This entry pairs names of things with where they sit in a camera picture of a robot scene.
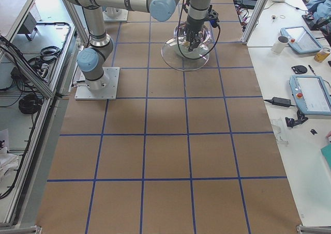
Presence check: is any far blue teach pendant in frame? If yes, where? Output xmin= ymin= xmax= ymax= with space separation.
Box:
xmin=280 ymin=26 xmax=323 ymax=54

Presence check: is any small black power brick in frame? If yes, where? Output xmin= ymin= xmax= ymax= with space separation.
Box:
xmin=272 ymin=97 xmax=292 ymax=107

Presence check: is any near blue teach pendant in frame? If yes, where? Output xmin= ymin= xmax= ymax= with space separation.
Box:
xmin=289 ymin=75 xmax=330 ymax=116

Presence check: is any teal folder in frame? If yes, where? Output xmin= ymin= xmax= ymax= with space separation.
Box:
xmin=321 ymin=144 xmax=331 ymax=167

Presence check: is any white mug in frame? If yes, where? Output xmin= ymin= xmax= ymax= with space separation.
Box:
xmin=271 ymin=35 xmax=289 ymax=54

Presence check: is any aluminium frame post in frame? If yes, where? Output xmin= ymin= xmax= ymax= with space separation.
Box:
xmin=241 ymin=0 xmax=268 ymax=44

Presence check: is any grey box in bay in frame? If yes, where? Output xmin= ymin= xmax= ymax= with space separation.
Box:
xmin=18 ymin=12 xmax=38 ymax=41

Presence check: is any black computer mouse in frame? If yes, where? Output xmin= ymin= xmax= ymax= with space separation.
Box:
xmin=291 ymin=65 xmax=308 ymax=74

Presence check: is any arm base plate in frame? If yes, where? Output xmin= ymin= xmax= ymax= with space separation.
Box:
xmin=103 ymin=7 xmax=128 ymax=22
xmin=74 ymin=67 xmax=120 ymax=100

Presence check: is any black cable coil left bay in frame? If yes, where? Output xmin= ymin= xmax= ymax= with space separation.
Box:
xmin=19 ymin=93 xmax=42 ymax=114

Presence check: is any yellow drink can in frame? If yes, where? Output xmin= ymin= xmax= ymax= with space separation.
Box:
xmin=313 ymin=47 xmax=330 ymax=63

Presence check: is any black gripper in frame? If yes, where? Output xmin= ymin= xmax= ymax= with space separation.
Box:
xmin=185 ymin=16 xmax=204 ymax=52

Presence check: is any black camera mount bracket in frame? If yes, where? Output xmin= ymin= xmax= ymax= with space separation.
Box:
xmin=285 ymin=110 xmax=308 ymax=128

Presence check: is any blue teach pendant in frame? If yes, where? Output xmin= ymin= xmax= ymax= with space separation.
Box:
xmin=289 ymin=75 xmax=330 ymax=116
xmin=280 ymin=26 xmax=323 ymax=54

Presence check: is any glass pot lid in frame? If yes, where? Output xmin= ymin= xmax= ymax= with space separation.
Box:
xmin=161 ymin=22 xmax=213 ymax=71

